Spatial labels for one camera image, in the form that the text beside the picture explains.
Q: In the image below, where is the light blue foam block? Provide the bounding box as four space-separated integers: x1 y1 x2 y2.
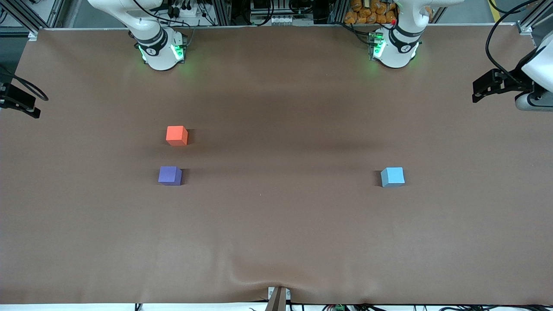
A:
381 167 406 188

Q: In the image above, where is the orange foam block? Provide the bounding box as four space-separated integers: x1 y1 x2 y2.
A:
166 126 189 146

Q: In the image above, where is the purple foam block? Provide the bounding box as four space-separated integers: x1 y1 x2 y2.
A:
158 166 183 186

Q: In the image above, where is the pile of orange lumps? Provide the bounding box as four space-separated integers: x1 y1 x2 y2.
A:
344 0 399 25

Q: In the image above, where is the white power strip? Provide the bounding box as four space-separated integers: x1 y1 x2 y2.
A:
170 3 204 19

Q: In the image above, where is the white terminal strip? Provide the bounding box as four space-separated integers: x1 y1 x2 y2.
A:
258 15 295 25

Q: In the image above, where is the brown table cover mat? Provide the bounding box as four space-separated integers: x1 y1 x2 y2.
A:
0 24 553 305

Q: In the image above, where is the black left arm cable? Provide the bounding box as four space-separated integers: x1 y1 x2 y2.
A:
485 0 543 85

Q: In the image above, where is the aluminium frame post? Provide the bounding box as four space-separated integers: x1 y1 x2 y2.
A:
6 0 40 40
212 0 232 26
517 6 553 36

